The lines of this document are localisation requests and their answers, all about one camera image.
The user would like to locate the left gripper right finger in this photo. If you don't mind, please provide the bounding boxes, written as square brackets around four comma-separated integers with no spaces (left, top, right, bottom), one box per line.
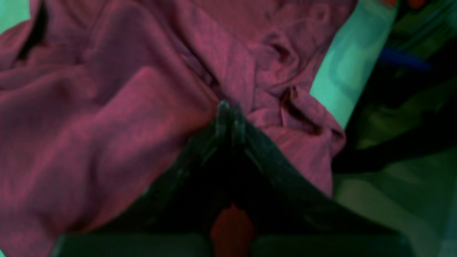
[230,109,414,257]

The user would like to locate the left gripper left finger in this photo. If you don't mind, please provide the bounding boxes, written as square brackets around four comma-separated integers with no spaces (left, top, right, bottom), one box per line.
[52,101,231,257]

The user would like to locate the red long-sleeve T-shirt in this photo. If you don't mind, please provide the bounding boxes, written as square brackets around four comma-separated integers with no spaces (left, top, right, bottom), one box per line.
[0,0,356,257]

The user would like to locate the green table cloth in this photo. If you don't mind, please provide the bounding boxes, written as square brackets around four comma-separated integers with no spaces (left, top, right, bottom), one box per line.
[0,0,398,131]

